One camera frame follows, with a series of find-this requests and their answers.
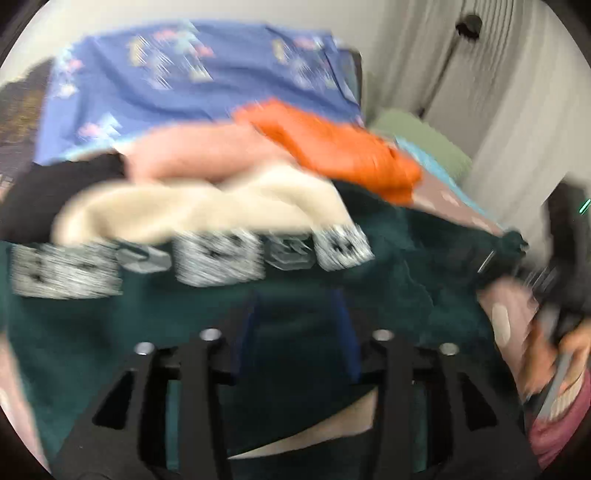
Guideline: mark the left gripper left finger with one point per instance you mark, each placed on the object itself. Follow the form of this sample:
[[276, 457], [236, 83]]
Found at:
[[161, 416]]

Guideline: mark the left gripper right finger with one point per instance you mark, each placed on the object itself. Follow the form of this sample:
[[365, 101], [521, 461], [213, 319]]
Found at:
[[433, 418]]

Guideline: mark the dark green fleece sweater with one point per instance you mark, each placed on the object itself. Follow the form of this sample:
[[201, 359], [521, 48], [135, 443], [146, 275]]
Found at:
[[72, 319]]

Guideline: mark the person's right hand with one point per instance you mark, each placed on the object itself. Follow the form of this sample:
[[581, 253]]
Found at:
[[540, 357]]

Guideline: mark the light blue bed cover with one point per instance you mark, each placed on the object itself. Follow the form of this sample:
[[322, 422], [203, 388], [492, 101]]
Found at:
[[443, 175]]

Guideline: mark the grey window curtain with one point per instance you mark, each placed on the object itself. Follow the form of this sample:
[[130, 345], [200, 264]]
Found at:
[[517, 102]]

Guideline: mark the green pillow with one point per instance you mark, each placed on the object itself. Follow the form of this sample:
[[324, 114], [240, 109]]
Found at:
[[404, 126]]

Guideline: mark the orange puffer jacket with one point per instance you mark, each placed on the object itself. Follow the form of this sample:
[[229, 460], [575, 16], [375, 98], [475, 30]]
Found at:
[[337, 151]]

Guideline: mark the black garment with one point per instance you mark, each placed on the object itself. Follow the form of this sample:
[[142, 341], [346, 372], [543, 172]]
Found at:
[[37, 196]]

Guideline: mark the black floor lamp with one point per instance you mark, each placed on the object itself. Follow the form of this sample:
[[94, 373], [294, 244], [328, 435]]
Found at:
[[467, 30]]

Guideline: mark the cream fleece jacket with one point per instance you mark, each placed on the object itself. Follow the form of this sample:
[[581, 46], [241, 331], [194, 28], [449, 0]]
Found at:
[[270, 198]]

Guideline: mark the salmon pink quilted jacket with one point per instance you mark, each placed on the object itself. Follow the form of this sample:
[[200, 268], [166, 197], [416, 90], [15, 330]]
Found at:
[[205, 151]]

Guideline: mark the pink polka dot bedsheet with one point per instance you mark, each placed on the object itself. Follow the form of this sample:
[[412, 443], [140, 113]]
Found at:
[[234, 257]]

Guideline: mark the blue tree print sheet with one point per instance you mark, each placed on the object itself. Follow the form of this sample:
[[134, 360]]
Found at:
[[105, 90]]

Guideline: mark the dark floral quilt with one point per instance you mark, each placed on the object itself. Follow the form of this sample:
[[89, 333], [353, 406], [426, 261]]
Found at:
[[21, 104]]

